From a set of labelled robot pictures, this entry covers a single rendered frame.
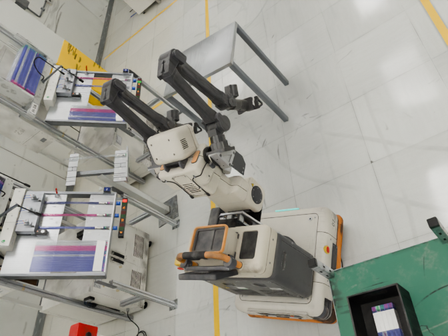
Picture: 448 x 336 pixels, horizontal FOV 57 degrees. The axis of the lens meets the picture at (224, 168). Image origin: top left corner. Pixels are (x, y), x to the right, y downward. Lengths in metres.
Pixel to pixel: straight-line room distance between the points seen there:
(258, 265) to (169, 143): 0.72
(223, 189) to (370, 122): 1.38
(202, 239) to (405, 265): 1.05
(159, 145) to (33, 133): 2.35
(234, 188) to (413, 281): 1.04
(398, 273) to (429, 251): 0.13
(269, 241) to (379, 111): 1.47
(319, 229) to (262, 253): 0.61
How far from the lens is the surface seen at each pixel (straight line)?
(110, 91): 2.11
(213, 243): 2.12
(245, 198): 2.23
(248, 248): 2.10
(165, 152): 1.99
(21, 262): 3.29
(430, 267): 1.54
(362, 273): 1.61
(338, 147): 3.14
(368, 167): 2.95
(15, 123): 4.15
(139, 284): 3.73
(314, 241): 2.55
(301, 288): 2.33
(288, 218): 2.71
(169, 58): 1.81
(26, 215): 3.40
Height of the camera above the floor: 2.38
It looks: 40 degrees down
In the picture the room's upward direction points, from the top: 54 degrees counter-clockwise
